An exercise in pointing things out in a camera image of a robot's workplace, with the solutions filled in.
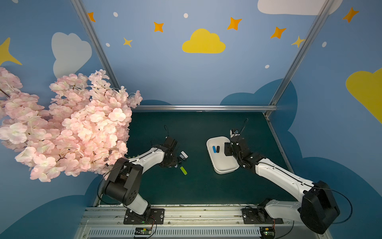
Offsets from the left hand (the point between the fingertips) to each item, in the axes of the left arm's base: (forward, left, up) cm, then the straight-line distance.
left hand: (172, 161), depth 92 cm
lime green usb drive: (-6, -8, -2) cm, 10 cm away
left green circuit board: (-36, +11, -3) cm, 38 cm away
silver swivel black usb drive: (+4, -6, -1) cm, 7 cm away
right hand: (+7, -35, +13) cm, 38 cm away
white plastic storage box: (0, -32, -3) cm, 32 cm away
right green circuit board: (-35, -52, -4) cm, 63 cm away
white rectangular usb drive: (+4, -9, -2) cm, 10 cm away
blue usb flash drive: (+11, -28, -3) cm, 30 cm away
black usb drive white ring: (0, -5, -1) cm, 5 cm away
